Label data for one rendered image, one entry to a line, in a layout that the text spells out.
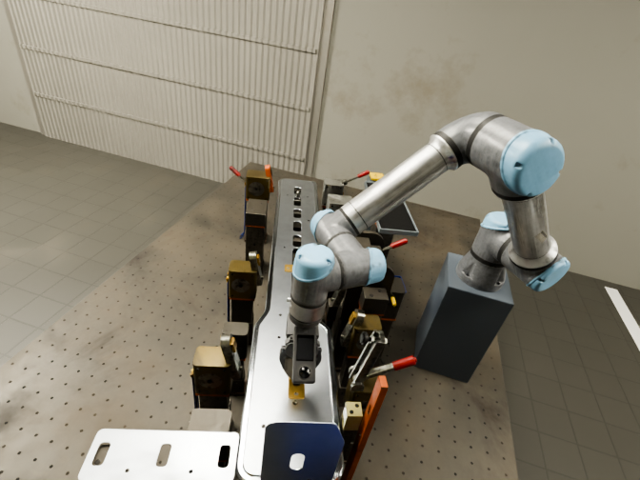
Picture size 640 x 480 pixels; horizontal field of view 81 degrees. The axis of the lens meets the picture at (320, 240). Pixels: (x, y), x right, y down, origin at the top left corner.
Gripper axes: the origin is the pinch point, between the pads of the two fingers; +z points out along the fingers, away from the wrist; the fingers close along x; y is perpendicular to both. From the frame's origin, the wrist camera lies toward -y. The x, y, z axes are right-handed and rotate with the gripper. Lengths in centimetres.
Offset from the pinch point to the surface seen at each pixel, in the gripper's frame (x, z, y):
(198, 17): 86, -42, 303
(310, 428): 0.5, -27.1, -26.9
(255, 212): 17, 2, 76
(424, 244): -74, 35, 114
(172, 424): 33.4, 35.1, 7.6
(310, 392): -3.7, 5.4, -0.2
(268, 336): 7.7, 5.2, 16.5
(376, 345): -15.6, -15.2, -1.9
